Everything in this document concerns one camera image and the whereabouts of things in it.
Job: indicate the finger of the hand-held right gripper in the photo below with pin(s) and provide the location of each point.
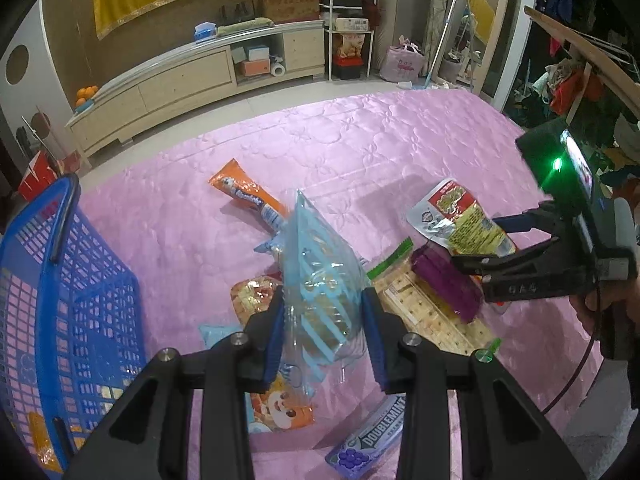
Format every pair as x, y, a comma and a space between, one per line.
500, 262
520, 222

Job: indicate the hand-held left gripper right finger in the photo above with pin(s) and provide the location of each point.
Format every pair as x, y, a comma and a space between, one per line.
372, 340

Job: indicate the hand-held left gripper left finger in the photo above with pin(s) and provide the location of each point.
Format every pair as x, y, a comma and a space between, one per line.
274, 340

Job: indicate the light-blue yellow snack packet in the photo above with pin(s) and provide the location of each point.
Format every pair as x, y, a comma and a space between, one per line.
250, 297

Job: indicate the clear cracker packet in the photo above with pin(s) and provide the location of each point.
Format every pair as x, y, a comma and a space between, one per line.
420, 310

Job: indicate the red yellow snack packet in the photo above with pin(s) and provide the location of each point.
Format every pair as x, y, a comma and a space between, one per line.
460, 215

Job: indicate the clear bag with light-blue stripes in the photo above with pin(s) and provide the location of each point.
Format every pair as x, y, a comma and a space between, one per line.
315, 280

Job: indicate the blue plastic basket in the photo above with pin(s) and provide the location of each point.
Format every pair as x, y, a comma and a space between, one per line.
35, 232

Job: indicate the person's right hand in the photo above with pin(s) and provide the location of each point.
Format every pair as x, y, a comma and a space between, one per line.
586, 312

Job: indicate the purple snack packet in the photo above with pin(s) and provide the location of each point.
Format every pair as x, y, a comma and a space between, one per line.
445, 280

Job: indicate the orange cartoon snack packet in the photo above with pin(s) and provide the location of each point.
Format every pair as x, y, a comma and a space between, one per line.
280, 407

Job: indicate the pile of clothes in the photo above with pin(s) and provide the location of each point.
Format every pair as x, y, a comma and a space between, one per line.
570, 85

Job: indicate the purple chewing gum packet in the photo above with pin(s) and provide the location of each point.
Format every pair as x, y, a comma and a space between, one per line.
360, 442

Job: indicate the wooden board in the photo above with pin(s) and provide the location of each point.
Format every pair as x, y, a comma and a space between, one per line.
575, 42

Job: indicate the orange tube snack packet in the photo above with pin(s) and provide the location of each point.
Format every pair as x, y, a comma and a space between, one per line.
240, 187

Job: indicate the mop with light pole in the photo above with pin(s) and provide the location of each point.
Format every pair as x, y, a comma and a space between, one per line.
433, 55

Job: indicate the pink bag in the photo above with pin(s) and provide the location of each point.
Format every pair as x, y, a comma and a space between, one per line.
402, 65

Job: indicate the patterned curtain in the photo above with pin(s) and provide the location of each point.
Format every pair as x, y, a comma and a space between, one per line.
445, 5

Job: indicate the pink quilted bedspread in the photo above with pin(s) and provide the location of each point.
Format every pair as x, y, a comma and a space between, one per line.
325, 135

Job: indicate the red and black box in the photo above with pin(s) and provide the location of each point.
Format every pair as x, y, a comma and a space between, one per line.
347, 67

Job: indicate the printed gift box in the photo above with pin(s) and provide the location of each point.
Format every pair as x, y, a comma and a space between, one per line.
350, 44

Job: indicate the small orange packet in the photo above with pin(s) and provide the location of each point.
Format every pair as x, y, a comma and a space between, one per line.
41, 435

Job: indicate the dark red cloth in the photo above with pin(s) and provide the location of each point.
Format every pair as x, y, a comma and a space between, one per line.
371, 10

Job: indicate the white metal shelf rack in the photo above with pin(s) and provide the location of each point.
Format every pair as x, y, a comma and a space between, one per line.
327, 55

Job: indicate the white printed box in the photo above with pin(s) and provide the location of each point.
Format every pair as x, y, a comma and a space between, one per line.
352, 24

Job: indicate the white paper roll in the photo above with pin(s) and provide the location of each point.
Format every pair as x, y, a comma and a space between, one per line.
278, 67

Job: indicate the orange box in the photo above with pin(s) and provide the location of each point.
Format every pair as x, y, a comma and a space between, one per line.
254, 67

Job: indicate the beige TV cabinet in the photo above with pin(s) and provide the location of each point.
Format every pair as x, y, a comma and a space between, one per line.
185, 75

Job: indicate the light-blue box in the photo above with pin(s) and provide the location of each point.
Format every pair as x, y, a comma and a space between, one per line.
257, 52

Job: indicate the red paper bag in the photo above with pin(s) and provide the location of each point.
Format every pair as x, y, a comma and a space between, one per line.
36, 175

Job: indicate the blue plate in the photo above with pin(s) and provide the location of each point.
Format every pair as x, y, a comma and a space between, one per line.
84, 104

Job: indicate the pile of oranges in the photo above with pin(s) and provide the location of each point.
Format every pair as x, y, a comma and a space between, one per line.
86, 93

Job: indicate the green cushion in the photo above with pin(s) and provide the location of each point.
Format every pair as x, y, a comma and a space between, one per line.
245, 26

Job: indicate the blue tissue box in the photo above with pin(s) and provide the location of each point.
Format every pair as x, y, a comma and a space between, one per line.
204, 32

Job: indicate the brown cardboard box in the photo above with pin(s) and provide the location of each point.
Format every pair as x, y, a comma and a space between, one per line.
290, 6

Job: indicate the small black stand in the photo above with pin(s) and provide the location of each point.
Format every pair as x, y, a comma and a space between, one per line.
239, 10

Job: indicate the standing mirror with white frame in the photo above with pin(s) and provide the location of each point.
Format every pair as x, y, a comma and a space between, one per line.
500, 50

